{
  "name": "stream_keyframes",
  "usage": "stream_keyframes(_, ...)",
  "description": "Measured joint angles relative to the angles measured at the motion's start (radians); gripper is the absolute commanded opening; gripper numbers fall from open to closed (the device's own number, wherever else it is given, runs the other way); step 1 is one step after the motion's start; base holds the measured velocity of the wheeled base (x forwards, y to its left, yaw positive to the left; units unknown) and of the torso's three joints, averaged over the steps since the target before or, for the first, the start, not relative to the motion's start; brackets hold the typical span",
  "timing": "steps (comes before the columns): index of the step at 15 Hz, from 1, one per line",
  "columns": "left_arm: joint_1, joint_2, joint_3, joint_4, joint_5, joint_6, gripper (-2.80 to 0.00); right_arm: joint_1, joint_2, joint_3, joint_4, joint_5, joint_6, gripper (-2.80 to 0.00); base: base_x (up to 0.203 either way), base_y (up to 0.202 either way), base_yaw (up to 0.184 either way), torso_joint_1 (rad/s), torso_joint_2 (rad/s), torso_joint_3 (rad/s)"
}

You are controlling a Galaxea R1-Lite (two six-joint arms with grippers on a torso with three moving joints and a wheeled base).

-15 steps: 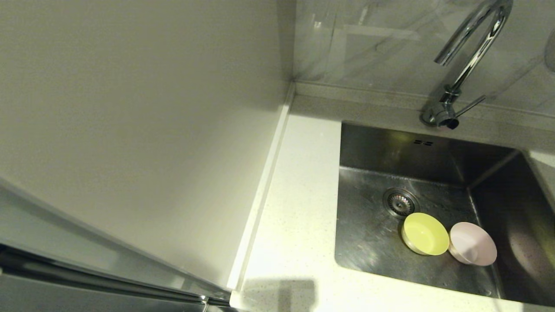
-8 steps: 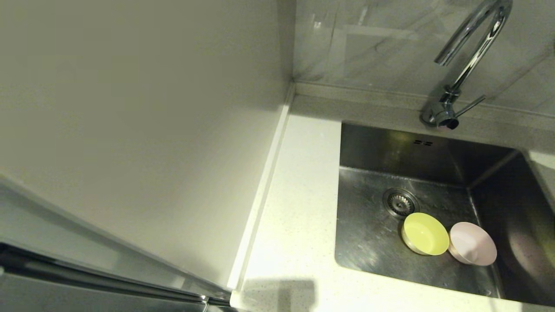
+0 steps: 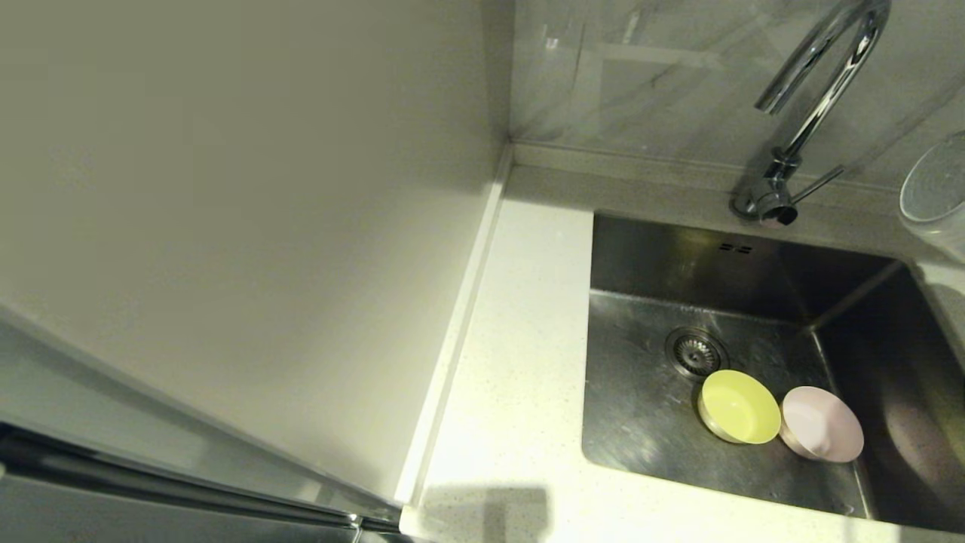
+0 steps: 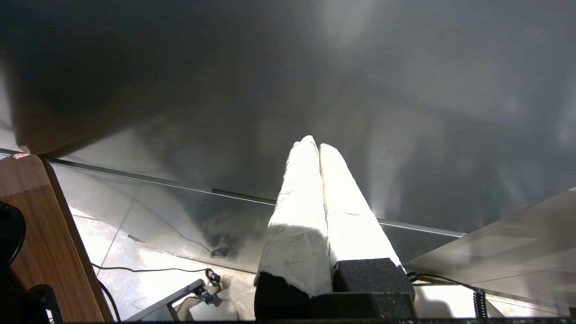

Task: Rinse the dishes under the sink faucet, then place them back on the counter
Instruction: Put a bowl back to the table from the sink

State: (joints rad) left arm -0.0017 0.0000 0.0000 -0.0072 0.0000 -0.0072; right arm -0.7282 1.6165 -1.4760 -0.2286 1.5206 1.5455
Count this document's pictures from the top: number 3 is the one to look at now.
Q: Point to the chrome gooseneck faucet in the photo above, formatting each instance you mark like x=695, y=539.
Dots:
x=818, y=113

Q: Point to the pink bowl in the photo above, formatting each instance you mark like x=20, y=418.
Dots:
x=822, y=424

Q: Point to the white tall cabinet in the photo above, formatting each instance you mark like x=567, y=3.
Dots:
x=226, y=188

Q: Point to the stainless steel sink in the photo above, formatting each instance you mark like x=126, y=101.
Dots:
x=641, y=445

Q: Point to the yellow bowl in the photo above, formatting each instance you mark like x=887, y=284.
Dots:
x=740, y=407

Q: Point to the grey appliance door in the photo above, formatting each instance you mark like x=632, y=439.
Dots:
x=113, y=513

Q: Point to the round metal drain strainer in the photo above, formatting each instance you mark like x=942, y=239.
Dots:
x=695, y=353

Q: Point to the light blue bowl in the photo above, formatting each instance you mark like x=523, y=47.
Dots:
x=938, y=196

